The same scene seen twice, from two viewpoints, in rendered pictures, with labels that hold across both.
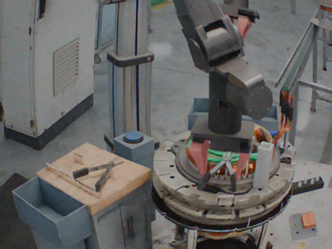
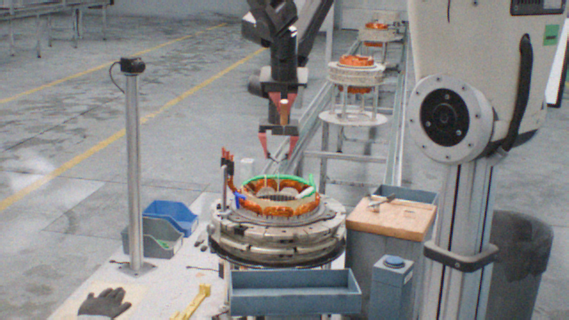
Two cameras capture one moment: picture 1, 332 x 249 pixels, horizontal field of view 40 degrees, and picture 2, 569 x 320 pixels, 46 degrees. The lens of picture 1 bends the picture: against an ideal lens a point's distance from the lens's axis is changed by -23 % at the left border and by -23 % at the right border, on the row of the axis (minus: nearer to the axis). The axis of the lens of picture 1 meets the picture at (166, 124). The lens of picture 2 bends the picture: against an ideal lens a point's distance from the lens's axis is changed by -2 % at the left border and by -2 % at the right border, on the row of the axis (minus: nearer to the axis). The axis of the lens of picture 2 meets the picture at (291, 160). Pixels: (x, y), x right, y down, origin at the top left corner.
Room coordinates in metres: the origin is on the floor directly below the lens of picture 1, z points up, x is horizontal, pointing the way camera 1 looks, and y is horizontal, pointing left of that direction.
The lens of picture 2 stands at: (2.44, -0.53, 1.67)
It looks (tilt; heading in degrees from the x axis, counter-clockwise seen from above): 17 degrees down; 164
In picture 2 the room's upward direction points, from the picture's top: 3 degrees clockwise
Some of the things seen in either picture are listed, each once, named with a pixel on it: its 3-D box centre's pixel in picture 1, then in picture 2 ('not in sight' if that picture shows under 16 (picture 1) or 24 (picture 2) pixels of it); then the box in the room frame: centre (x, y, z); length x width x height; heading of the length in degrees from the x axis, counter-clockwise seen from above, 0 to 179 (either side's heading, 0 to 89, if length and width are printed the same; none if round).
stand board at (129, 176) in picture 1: (88, 176); (392, 216); (0.98, 0.16, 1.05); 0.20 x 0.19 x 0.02; 144
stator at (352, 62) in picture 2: not in sight; (356, 74); (-1.09, 0.84, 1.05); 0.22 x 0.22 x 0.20
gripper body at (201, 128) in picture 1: (225, 115); (279, 115); (0.81, -0.09, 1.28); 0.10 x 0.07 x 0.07; 76
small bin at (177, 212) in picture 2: not in sight; (171, 219); (0.32, -0.32, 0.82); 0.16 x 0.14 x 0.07; 66
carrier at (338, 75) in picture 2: not in sight; (354, 92); (-1.09, 0.84, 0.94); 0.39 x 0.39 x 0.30
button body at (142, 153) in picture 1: (135, 183); (388, 314); (1.20, 0.08, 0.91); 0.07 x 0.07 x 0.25; 45
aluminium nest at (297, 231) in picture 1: (303, 224); not in sight; (1.08, -0.41, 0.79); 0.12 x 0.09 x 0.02; 0
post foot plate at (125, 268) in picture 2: not in sight; (136, 268); (0.61, -0.45, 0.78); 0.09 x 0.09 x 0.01; 40
